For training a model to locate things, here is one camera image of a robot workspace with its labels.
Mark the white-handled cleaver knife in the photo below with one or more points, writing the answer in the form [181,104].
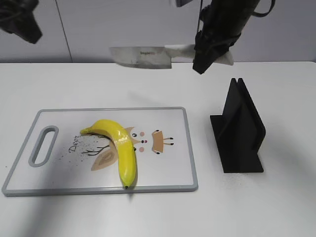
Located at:
[155,57]

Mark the white grey-rimmed cutting board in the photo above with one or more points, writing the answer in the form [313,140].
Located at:
[55,159]

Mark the black knife stand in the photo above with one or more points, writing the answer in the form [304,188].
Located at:
[239,131]

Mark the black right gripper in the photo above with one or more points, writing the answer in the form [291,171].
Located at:
[223,20]

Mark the yellow plastic banana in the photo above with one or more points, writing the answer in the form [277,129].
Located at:
[123,144]

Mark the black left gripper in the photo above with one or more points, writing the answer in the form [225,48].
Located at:
[17,17]

